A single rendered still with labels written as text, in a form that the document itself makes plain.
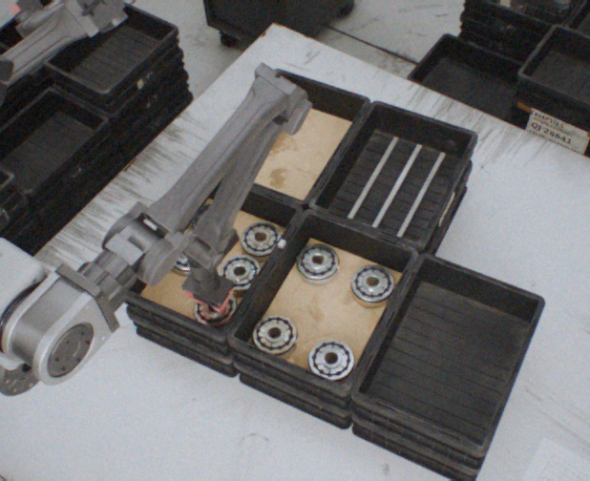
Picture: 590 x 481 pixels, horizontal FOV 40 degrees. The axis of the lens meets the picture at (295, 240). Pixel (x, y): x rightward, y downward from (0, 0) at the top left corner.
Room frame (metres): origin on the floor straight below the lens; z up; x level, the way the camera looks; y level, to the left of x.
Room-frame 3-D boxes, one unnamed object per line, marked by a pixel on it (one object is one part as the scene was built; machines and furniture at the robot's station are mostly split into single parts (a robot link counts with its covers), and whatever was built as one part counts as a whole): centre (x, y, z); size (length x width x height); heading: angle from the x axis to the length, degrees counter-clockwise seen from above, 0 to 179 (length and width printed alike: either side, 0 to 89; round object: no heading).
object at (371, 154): (1.28, -0.27, 0.87); 0.40 x 0.30 x 0.11; 148
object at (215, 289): (0.96, 0.20, 1.00); 0.10 x 0.07 x 0.07; 57
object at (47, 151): (1.93, 0.83, 0.31); 0.40 x 0.30 x 0.34; 141
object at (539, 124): (1.79, -0.91, 0.41); 0.31 x 0.02 x 0.16; 50
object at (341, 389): (0.94, -0.06, 0.92); 0.40 x 0.30 x 0.02; 148
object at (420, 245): (1.28, -0.27, 0.92); 0.40 x 0.30 x 0.02; 148
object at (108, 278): (0.68, 0.30, 1.45); 0.09 x 0.08 x 0.12; 50
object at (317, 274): (1.08, -0.05, 0.86); 0.10 x 0.10 x 0.01
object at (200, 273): (0.97, 0.20, 1.06); 0.07 x 0.06 x 0.07; 141
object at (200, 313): (0.96, 0.20, 0.88); 0.10 x 0.10 x 0.01
